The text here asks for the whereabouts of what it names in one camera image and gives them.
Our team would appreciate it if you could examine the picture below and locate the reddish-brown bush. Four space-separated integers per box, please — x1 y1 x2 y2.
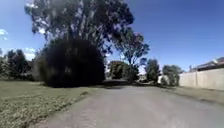
108 60 125 80

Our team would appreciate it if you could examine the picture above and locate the green bush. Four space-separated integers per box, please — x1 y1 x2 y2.
121 63 140 83

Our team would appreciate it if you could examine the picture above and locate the slender tall tree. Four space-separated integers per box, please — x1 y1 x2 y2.
113 28 151 68

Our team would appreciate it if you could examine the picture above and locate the tall large tree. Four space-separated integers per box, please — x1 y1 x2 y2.
24 0 134 58

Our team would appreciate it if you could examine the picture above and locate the grey gravel path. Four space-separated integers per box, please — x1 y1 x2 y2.
31 83 224 128

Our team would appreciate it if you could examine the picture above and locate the narrow grass strip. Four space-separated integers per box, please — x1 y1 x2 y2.
159 84 224 106

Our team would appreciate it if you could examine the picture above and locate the wide grass field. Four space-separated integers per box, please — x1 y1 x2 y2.
0 79 101 128

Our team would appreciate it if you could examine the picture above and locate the row of trees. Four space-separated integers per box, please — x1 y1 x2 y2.
0 48 36 82

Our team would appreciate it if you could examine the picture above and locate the pale boundary wall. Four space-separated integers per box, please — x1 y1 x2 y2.
158 68 224 92

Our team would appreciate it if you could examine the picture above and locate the building behind wall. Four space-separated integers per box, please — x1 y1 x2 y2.
189 56 224 73

